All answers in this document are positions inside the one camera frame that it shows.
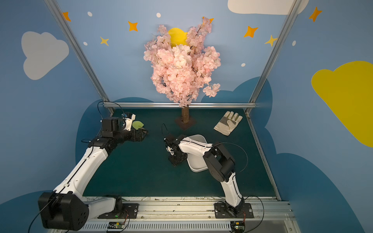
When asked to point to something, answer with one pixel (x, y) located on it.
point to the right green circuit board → (238, 225)
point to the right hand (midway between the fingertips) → (178, 161)
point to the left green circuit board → (115, 225)
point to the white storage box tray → (196, 162)
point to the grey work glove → (227, 124)
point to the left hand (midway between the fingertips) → (140, 128)
